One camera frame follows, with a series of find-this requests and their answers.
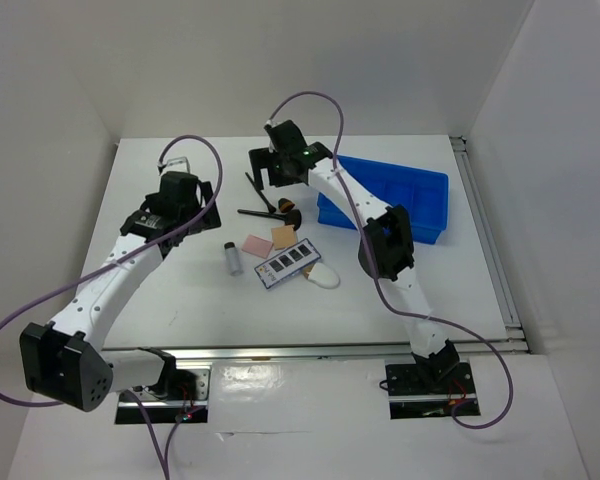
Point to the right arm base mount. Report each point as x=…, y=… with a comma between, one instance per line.
x=410, y=398

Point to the aluminium rail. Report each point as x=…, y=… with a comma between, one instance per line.
x=333, y=351
x=505, y=300

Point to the black fan makeup brush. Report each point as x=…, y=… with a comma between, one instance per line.
x=291, y=218

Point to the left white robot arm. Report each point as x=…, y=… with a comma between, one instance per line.
x=63, y=359

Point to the blue plastic divided bin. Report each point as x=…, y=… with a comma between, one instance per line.
x=366, y=186

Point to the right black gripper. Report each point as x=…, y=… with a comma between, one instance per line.
x=263, y=158

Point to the aluminium rail front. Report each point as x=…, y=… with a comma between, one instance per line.
x=333, y=351

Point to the tan square compact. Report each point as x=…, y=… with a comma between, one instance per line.
x=283, y=237

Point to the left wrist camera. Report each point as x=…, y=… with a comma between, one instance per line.
x=179, y=164

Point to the small orange black brush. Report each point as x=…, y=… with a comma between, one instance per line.
x=285, y=205

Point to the thin black makeup brush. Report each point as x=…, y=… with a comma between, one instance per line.
x=270, y=207

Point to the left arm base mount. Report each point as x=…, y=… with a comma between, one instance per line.
x=185, y=397

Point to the pink square compact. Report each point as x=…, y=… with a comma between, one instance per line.
x=257, y=246

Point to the aluminium rail right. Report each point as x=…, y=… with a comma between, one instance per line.
x=505, y=300

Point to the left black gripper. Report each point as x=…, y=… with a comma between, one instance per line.
x=207, y=221

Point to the clear bottle black cap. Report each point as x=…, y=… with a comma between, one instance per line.
x=232, y=257

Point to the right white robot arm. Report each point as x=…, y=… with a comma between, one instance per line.
x=386, y=251

